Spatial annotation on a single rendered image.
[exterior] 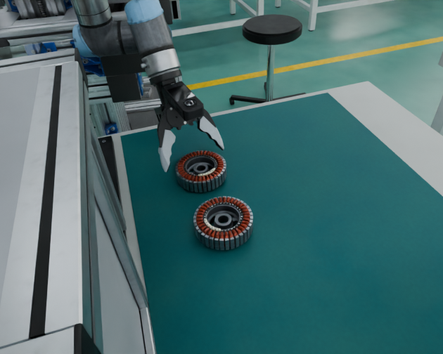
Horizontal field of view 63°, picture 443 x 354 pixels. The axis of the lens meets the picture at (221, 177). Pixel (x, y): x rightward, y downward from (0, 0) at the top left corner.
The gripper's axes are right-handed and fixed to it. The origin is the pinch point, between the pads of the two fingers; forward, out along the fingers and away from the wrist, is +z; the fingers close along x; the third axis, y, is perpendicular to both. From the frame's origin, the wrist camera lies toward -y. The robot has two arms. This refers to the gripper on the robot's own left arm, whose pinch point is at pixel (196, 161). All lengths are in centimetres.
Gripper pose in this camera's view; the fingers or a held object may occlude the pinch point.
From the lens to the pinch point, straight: 82.1
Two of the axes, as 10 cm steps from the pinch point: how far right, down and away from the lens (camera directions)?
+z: 2.9, 9.2, 2.4
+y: -4.1, -1.1, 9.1
